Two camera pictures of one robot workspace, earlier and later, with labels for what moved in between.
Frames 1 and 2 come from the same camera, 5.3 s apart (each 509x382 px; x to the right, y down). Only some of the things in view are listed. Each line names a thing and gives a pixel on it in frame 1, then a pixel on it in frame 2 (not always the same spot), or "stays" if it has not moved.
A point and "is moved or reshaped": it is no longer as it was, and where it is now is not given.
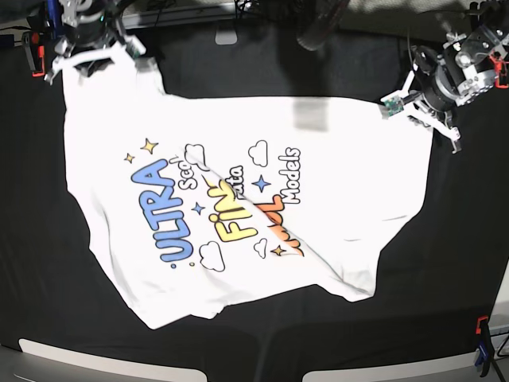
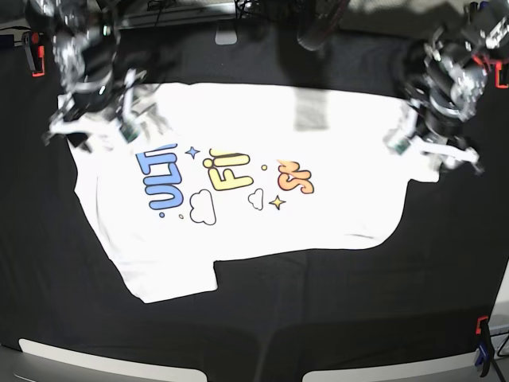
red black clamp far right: x=497 y=74 stays
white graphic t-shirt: x=200 y=203 is moved or reshaped
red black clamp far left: x=34 y=43 stays
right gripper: x=444 y=120 → x=450 y=153
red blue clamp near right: x=486 y=351 stays
